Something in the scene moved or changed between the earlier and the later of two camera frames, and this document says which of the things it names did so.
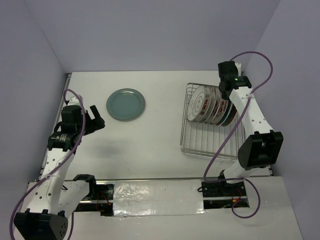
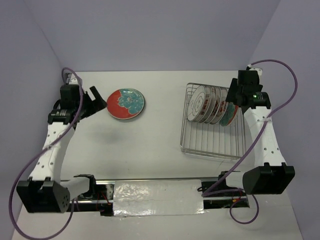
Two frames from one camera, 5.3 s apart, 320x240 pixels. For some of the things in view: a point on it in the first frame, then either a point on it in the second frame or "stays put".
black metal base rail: [217, 195] stays put
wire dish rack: [210, 140] stays put
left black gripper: [98, 123] → [96, 105]
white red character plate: [218, 106] stays put
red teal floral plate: [228, 112] → [125, 103]
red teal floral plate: [229, 106] stays put
